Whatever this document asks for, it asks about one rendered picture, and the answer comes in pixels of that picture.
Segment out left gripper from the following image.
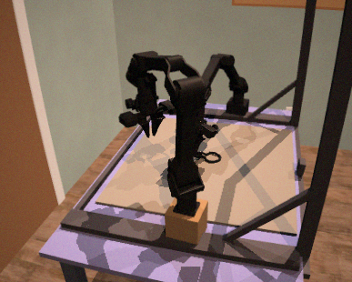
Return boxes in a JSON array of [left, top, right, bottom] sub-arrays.
[[119, 92, 176, 138]]

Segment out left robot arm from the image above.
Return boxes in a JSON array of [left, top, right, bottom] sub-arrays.
[[126, 51, 206, 217]]

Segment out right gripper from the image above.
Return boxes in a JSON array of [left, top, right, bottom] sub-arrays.
[[194, 116, 206, 155]]

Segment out black rope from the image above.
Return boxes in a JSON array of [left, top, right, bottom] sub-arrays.
[[194, 152, 221, 163]]

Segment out black metal frame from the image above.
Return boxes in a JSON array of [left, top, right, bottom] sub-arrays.
[[222, 0, 352, 257]]

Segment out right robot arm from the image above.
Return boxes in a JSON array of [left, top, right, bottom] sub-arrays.
[[196, 54, 248, 138]]

